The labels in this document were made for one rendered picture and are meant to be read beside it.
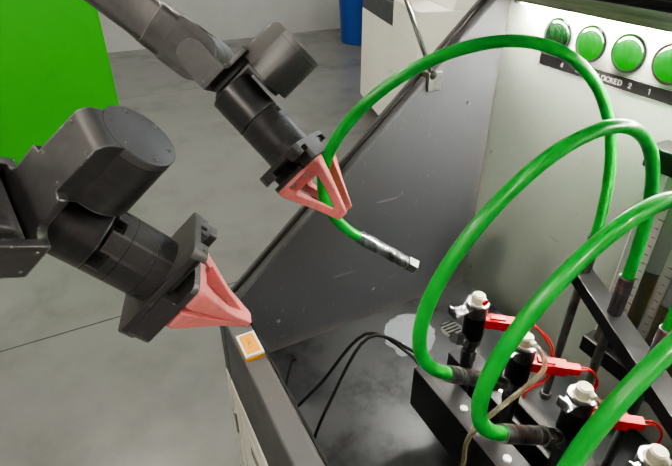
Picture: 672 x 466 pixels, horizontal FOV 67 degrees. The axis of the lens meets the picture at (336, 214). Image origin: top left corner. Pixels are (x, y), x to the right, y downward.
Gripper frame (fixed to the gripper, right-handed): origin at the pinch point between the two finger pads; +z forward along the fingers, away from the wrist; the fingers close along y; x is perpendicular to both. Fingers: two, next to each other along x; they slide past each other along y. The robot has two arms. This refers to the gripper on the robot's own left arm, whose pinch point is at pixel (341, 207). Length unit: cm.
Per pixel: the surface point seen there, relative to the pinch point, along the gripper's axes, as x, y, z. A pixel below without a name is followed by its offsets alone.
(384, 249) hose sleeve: 0.9, 3.6, 8.2
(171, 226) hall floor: 154, 181, -44
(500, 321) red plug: -4.6, 2.0, 24.3
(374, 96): -12.5, -1.6, -6.9
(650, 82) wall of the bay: -36.7, 17.7, 15.6
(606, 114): -29.5, 8.0, 13.0
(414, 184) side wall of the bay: -0.9, 32.4, 7.8
